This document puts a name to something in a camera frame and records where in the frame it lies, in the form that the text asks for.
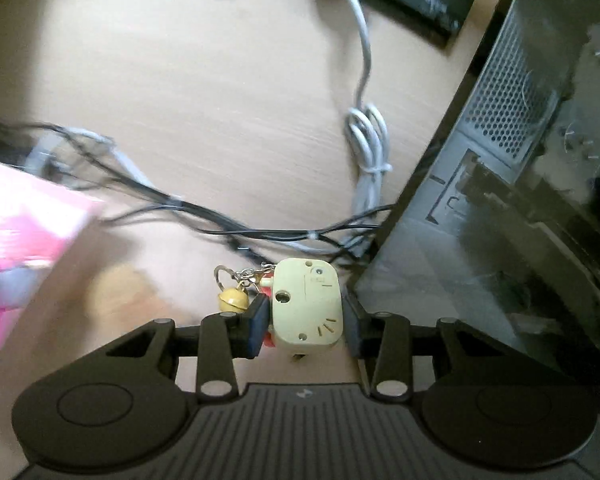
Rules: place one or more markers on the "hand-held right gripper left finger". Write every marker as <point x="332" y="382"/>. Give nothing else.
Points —
<point x="258" y="327"/>

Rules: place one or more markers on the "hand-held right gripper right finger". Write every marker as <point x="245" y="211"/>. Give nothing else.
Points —
<point x="353" y="327"/>

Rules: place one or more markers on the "pink box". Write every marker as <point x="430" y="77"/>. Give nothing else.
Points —
<point x="75" y="260"/>

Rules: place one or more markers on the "black computer case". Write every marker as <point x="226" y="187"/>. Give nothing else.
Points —
<point x="520" y="185"/>

